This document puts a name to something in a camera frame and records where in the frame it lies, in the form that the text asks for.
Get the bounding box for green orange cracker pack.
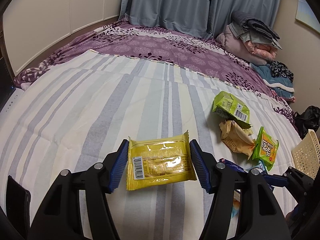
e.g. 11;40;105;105
251;126;279;171

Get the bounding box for dark blue biscuit pack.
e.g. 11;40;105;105
219;158;247;173

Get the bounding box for yellow snack packet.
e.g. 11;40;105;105
126;132;196;191

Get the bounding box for light blue snack pack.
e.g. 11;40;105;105
232;160;267;218

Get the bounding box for cream perforated plastic basket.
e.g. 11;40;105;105
292;129;319;179

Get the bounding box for tan pastry snack pack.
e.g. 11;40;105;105
219;120;255;159

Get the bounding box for black bag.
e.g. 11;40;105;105
293;106;320;139

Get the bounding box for green wafer snack pack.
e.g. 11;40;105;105
212;91;252;129

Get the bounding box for blue white folded blanket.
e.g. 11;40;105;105
249;63;296;102

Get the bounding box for striped white blue sheet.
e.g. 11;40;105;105
1;50;301;239

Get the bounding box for black white patterned cloth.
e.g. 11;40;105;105
268;61;294;83

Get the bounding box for pink folded quilt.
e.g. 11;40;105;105
216;25;278;66

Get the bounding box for purple floral bedspread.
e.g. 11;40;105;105
14;20;294;122

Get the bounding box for folded grey blankets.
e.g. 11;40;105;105
228;11;282;49

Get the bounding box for blue grey curtain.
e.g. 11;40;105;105
119;0;280;38

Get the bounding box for white wardrobe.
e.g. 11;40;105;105
3;0;121;75

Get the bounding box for framed wall picture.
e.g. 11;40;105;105
296;0;320;33

